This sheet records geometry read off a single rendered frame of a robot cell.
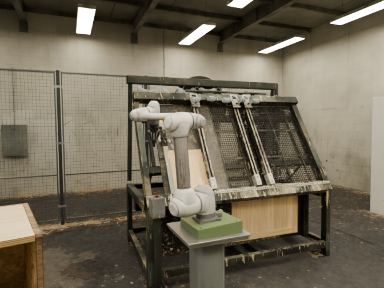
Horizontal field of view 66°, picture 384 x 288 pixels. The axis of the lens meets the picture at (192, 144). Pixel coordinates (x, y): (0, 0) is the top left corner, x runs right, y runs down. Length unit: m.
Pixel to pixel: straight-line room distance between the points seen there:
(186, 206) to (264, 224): 1.71
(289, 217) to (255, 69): 6.42
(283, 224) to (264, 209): 0.34
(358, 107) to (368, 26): 1.84
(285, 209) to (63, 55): 6.15
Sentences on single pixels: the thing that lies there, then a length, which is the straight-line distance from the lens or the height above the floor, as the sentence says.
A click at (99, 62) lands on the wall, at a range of 7.97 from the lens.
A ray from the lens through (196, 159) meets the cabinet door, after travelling 3.18.
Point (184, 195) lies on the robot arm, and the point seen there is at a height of 1.06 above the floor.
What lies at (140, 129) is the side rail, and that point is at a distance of 3.17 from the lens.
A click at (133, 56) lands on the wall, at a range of 8.14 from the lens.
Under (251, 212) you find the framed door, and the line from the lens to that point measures 3.56.
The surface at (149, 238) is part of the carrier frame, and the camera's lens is 2.94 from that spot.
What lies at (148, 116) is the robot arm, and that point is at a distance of 2.49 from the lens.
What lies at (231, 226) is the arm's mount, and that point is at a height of 0.81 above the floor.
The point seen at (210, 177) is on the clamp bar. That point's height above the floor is 1.03.
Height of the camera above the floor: 1.53
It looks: 3 degrees down
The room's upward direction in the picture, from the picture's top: 1 degrees counter-clockwise
